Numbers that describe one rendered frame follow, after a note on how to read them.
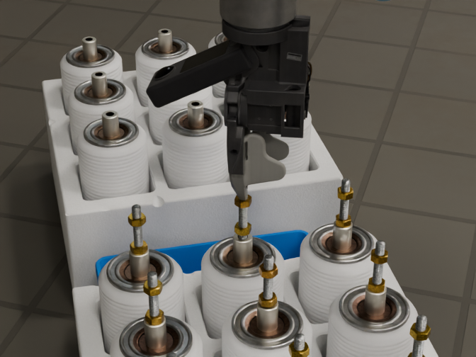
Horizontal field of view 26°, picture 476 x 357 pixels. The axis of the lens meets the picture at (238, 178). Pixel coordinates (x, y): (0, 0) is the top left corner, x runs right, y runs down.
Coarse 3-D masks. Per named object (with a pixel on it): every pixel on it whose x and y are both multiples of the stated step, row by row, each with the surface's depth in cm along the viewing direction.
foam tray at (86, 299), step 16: (288, 272) 127; (384, 272) 127; (80, 288) 124; (96, 288) 124; (192, 288) 124; (288, 288) 124; (400, 288) 125; (80, 304) 122; (96, 304) 122; (192, 304) 122; (288, 304) 122; (80, 320) 120; (96, 320) 120; (192, 320) 120; (80, 336) 117; (96, 336) 117; (208, 336) 118; (320, 336) 118; (80, 352) 116; (96, 352) 115; (208, 352) 115; (320, 352) 119; (432, 352) 115
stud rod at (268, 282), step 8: (264, 256) 103; (272, 256) 103; (264, 264) 104; (272, 264) 104; (264, 280) 105; (272, 280) 105; (264, 288) 105; (272, 288) 105; (264, 296) 106; (272, 296) 106
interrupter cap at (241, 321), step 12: (240, 312) 110; (252, 312) 110; (288, 312) 110; (240, 324) 108; (252, 324) 108; (288, 324) 108; (300, 324) 108; (240, 336) 106; (252, 336) 106; (264, 336) 107; (276, 336) 107; (288, 336) 107; (264, 348) 105; (276, 348) 105
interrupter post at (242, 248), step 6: (234, 234) 117; (234, 240) 116; (240, 240) 116; (246, 240) 116; (252, 240) 116; (234, 246) 116; (240, 246) 116; (246, 246) 116; (234, 252) 117; (240, 252) 116; (246, 252) 116; (234, 258) 117; (240, 258) 117; (246, 258) 117
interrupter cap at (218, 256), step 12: (228, 240) 120; (216, 252) 118; (228, 252) 119; (252, 252) 119; (264, 252) 118; (216, 264) 116; (228, 264) 117; (240, 264) 117; (252, 264) 117; (240, 276) 115; (252, 276) 115
